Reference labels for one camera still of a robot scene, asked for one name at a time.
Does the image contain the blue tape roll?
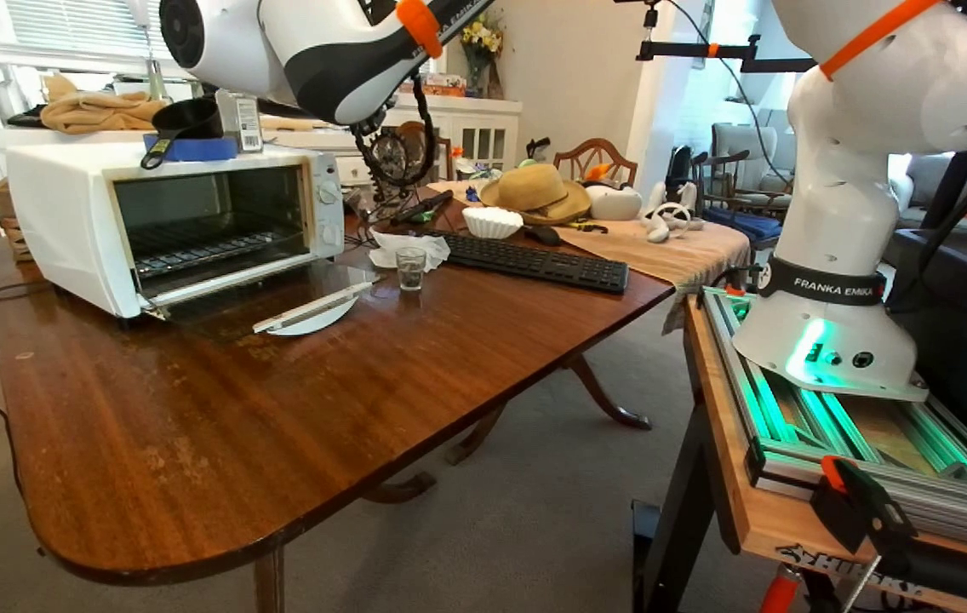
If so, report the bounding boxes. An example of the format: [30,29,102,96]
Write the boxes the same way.
[144,133,237,161]

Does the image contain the white cabinet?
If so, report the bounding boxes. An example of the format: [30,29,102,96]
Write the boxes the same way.
[352,96,521,182]

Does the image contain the yellow flower vase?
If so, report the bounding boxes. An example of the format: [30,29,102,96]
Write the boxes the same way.
[460,13,505,100]

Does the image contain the small glass cup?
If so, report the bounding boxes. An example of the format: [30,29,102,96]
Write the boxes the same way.
[394,248,427,293]

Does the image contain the tan folded cloth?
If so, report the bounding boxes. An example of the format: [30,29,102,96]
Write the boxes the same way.
[40,75,165,133]

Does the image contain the robot mounting base frame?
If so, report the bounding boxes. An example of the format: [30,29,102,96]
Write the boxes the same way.
[631,283,967,613]

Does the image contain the white labelled box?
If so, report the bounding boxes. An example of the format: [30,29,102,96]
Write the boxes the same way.
[215,89,261,154]

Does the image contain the tan straw hat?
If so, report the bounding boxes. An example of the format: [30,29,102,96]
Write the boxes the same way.
[480,165,591,226]

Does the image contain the white headphones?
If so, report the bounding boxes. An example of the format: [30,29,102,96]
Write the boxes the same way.
[644,200,700,241]

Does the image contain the white toaster oven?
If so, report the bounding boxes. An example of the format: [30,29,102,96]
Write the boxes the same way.
[8,142,345,319]

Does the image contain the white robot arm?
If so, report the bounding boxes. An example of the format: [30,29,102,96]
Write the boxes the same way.
[157,0,967,401]

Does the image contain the black pan on oven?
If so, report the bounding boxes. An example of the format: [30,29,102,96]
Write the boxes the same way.
[141,96,220,171]

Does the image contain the wooden chair back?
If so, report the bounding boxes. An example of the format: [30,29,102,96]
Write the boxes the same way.
[552,136,636,189]

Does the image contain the white bowl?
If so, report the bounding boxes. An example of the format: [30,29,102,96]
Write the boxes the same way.
[464,205,524,238]

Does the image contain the black keyboard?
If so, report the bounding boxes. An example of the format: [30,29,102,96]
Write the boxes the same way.
[446,235,625,297]

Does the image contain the black camera boom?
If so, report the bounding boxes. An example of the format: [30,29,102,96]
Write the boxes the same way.
[636,33,817,71]

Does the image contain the white crumpled napkin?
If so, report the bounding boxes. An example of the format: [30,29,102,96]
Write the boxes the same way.
[368,227,448,273]

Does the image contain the wooden dining table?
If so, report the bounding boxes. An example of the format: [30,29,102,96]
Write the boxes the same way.
[0,241,674,613]

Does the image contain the white oven door on table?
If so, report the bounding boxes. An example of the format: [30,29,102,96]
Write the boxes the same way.
[254,283,368,336]

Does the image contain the beige table runner cloth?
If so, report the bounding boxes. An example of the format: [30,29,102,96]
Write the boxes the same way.
[559,223,749,293]

